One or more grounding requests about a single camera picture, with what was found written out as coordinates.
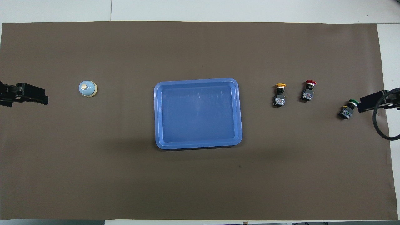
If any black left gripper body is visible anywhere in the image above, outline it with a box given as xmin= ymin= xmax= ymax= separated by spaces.
xmin=0 ymin=82 xmax=32 ymax=107

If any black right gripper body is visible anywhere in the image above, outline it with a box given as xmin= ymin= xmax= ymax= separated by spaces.
xmin=373 ymin=90 xmax=400 ymax=110

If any green push button switch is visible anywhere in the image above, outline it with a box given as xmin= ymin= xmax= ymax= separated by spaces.
xmin=337 ymin=99 xmax=359 ymax=120

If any light blue desk bell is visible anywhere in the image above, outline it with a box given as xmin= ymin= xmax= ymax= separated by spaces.
xmin=78 ymin=80 xmax=98 ymax=98

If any red push button switch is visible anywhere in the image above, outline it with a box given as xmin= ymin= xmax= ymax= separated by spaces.
xmin=300 ymin=80 xmax=317 ymax=102

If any yellow push button switch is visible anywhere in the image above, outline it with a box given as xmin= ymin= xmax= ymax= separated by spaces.
xmin=273 ymin=83 xmax=287 ymax=108

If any blue plastic tray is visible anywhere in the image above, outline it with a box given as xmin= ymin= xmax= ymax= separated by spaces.
xmin=153 ymin=78 xmax=243 ymax=150

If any brown table mat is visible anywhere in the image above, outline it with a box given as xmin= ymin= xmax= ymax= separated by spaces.
xmin=0 ymin=21 xmax=398 ymax=221

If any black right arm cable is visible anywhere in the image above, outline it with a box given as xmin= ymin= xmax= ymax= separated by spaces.
xmin=373 ymin=88 xmax=400 ymax=141

